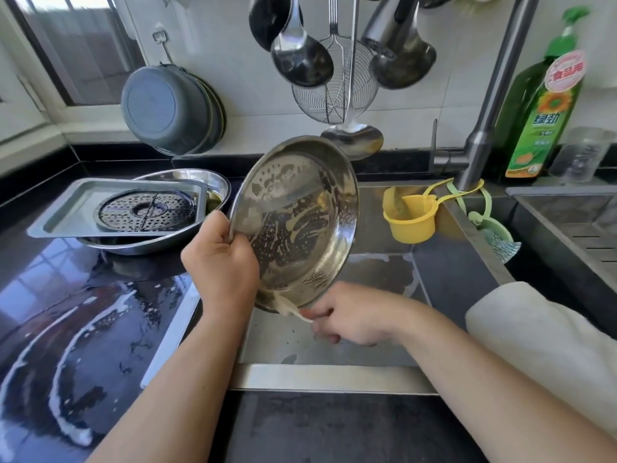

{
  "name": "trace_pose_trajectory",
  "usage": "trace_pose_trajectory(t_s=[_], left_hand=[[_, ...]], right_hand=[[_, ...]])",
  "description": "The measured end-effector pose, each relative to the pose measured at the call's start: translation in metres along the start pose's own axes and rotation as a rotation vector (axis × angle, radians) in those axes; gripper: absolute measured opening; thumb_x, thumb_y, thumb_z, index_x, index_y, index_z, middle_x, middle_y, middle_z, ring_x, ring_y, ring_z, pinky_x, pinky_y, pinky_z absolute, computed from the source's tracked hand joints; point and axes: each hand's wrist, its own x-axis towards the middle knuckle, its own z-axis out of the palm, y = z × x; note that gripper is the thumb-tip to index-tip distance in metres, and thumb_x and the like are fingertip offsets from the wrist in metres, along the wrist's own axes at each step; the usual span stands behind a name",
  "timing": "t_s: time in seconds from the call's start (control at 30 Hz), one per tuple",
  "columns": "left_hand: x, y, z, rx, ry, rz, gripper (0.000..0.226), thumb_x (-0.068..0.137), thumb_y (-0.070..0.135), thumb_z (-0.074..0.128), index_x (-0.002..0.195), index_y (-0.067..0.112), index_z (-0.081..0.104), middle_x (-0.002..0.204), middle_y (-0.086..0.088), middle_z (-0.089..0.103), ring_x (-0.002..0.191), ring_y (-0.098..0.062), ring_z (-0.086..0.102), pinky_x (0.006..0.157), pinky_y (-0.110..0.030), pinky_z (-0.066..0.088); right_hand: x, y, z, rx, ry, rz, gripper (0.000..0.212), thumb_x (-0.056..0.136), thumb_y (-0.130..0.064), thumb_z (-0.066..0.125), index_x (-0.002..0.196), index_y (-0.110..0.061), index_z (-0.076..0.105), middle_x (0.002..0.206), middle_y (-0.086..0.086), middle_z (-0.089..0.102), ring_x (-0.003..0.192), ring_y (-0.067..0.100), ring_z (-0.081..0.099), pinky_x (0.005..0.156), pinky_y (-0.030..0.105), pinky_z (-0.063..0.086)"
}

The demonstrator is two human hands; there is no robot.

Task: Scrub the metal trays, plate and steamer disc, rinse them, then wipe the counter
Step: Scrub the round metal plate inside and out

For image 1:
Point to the person's left hand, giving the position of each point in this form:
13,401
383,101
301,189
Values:
222,270

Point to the person's right hand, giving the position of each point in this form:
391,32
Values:
362,313

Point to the white cleaning brush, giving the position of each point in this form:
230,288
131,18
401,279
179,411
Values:
289,306

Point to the round steel pan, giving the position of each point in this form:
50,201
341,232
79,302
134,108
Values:
299,217

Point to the black round steamer rack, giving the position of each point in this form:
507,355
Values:
146,211

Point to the person's left forearm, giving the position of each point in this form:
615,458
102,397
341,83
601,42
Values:
173,400

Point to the person's right forearm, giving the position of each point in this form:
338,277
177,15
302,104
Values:
521,400

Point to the stainless steel sink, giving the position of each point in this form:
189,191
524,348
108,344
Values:
386,284

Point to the round steel basin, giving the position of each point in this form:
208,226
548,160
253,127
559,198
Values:
217,188

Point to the yellow hanging sink cup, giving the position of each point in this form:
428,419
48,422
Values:
410,222

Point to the green hanging sponge holder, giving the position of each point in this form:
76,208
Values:
497,241

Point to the dark green hanging basin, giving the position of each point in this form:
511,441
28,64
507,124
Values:
220,115

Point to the grey hanging basin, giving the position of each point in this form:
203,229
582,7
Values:
164,111

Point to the rectangular steel tray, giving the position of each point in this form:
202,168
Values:
58,212

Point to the white dish rag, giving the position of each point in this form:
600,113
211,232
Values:
549,347

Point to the steel soup ladle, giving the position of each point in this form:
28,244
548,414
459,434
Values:
302,60

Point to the hanging steel ladles and skimmer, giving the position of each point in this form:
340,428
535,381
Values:
265,19

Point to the green dish soap bottle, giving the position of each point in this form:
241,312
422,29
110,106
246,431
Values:
540,120

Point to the clear plastic cup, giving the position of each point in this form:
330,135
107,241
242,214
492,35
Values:
578,159

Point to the steel gooseneck faucet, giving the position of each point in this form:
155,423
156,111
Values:
501,82

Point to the steel wall hook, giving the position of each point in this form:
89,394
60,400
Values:
164,45

